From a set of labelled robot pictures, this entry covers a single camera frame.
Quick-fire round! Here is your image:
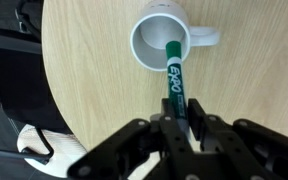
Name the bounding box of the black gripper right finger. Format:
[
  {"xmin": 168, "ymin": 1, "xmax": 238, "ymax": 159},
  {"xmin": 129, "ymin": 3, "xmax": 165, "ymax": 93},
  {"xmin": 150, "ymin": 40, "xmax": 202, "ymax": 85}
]
[{"xmin": 187, "ymin": 98, "xmax": 288, "ymax": 180}]

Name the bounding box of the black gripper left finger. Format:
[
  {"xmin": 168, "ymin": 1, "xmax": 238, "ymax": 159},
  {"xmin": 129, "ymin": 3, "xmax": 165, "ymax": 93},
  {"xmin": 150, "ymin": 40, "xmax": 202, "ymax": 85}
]
[{"xmin": 67, "ymin": 97, "xmax": 196, "ymax": 180}]

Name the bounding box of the green Expo marker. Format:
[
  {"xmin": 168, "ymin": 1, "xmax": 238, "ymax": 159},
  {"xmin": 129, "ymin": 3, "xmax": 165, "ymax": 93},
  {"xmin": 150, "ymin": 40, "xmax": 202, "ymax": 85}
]
[{"xmin": 165, "ymin": 40, "xmax": 190, "ymax": 134}]

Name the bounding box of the white round disc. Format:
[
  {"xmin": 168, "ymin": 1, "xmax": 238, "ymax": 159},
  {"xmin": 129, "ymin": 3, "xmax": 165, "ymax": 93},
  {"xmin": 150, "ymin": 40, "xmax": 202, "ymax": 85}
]
[{"xmin": 16, "ymin": 123, "xmax": 89, "ymax": 179}]

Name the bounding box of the white ceramic mug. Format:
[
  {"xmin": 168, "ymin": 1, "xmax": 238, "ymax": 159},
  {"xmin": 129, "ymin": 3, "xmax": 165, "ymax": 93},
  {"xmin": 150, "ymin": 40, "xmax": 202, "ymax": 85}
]
[{"xmin": 129, "ymin": 0, "xmax": 221, "ymax": 73}]

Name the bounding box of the black mesh office chair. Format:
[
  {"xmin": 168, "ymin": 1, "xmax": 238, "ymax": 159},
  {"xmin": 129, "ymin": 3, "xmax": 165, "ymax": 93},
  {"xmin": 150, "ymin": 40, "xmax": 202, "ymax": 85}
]
[{"xmin": 0, "ymin": 0, "xmax": 74, "ymax": 135}]

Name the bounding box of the black cable on disc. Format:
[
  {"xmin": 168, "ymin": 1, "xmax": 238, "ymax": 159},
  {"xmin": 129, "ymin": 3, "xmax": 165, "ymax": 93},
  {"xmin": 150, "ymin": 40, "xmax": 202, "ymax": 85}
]
[{"xmin": 0, "ymin": 125, "xmax": 55, "ymax": 166}]

